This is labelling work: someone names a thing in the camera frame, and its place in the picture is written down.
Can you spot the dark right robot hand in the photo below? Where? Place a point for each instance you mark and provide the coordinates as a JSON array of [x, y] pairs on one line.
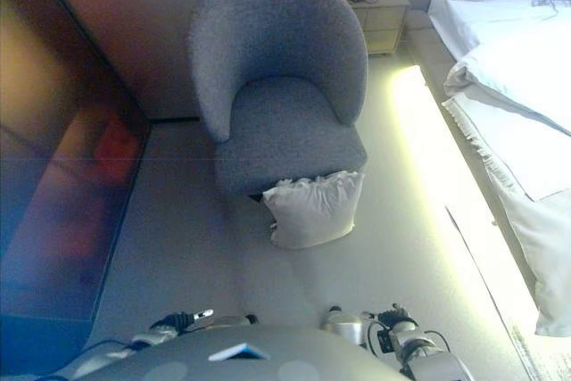
[[399, 316]]

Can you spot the dark left robot hand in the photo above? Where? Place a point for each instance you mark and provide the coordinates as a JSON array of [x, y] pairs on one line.
[[198, 316]]

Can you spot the white fringed cushion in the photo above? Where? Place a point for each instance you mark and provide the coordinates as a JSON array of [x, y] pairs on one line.
[[312, 216]]

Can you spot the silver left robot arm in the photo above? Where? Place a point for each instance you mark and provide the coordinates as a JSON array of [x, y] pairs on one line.
[[156, 334]]

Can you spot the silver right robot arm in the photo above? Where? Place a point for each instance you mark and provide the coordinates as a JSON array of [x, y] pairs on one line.
[[428, 354]]

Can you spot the silver robot torso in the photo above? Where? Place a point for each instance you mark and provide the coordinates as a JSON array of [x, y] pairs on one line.
[[223, 363]]

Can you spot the white bed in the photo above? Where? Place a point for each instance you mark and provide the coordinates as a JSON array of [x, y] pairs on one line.
[[526, 176]]

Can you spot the dark glossy cabinet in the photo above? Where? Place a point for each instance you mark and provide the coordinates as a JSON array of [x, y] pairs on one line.
[[53, 131]]

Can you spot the grey upholstered tub armchair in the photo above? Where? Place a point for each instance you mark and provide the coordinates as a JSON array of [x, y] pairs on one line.
[[276, 64]]

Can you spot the white duvet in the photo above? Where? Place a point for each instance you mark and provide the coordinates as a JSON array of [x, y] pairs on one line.
[[526, 82]]

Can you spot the beige wooden nightstand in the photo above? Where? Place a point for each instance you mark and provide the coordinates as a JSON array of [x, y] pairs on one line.
[[383, 15]]

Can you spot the white bed sheet mattress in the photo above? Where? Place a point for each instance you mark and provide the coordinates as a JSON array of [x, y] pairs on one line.
[[490, 24]]

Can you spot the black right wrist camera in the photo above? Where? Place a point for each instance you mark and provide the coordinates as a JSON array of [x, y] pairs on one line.
[[383, 340]]

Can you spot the beige upholstered bed frame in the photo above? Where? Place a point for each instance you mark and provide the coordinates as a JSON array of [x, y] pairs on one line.
[[435, 64]]

